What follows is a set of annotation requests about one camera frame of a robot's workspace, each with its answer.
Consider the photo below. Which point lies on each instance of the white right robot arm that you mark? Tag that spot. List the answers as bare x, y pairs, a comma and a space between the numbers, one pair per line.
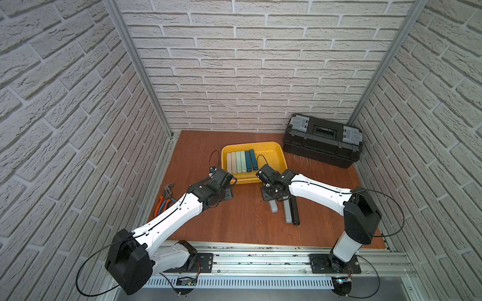
357, 207

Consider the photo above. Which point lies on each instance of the pale green bar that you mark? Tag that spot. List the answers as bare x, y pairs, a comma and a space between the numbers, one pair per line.
239, 162

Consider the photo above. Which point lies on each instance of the black bar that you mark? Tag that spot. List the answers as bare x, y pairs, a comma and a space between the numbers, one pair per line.
294, 211

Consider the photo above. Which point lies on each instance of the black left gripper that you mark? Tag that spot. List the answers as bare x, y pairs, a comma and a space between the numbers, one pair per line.
228, 193

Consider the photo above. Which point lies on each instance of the orange handled pliers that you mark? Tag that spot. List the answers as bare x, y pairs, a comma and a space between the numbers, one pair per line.
160, 208

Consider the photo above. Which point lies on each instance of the light grey bar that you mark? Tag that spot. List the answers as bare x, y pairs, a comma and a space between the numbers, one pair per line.
273, 206

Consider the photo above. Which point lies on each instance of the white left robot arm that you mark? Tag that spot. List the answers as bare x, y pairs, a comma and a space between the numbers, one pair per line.
134, 256

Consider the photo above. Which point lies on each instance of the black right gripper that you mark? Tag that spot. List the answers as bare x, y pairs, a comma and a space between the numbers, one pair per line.
265, 195

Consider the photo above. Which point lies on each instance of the aluminium front mounting rail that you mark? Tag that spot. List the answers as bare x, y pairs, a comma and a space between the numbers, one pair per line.
240, 259

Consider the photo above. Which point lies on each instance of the white vent grille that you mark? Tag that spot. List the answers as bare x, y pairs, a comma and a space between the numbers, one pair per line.
283, 283

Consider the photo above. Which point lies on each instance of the aluminium left corner post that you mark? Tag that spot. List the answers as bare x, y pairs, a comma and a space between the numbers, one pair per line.
129, 44

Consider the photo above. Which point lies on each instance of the aluminium corner post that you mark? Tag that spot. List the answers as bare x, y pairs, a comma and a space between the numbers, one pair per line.
403, 32
129, 44

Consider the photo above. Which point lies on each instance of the dark teal bar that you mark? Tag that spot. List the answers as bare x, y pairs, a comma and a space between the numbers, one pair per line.
248, 161

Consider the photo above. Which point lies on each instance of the light mint bar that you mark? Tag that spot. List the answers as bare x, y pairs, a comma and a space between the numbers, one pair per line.
243, 161

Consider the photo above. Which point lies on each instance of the long beige bar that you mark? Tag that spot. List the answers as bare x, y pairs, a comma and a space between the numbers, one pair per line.
234, 162

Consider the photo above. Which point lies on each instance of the teal handled pliers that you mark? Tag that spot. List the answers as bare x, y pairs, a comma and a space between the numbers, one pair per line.
167, 201

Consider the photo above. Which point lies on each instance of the black plastic toolbox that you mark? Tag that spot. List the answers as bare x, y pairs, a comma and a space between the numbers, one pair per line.
323, 140

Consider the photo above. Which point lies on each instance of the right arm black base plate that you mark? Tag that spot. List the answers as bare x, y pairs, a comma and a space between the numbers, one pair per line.
328, 263

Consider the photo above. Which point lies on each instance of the yellow plastic tray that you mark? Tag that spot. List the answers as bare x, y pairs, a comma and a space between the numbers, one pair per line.
269, 153

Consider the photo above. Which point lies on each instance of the short beige bar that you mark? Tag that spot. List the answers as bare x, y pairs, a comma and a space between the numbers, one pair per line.
229, 162

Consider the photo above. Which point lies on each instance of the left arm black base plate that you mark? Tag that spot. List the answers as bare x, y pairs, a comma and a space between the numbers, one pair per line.
201, 262

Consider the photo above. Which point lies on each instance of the aluminium right corner post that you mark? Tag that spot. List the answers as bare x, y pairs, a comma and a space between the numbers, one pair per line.
403, 32

